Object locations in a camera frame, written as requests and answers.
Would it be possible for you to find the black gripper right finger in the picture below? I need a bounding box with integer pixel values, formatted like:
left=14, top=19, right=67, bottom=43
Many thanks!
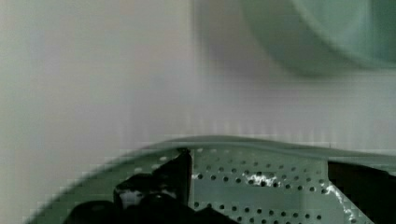
left=328, top=161, right=396, bottom=224

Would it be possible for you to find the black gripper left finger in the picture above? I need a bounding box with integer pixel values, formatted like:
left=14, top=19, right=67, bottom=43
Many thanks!
left=63, top=148, right=238, bottom=224

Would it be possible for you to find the green plastic strainer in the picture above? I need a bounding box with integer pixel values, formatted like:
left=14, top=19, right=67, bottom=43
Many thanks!
left=26, top=136, right=395, bottom=224

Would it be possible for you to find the green mug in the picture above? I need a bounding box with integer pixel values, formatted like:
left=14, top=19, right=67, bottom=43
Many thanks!
left=241, top=0, right=395, bottom=77

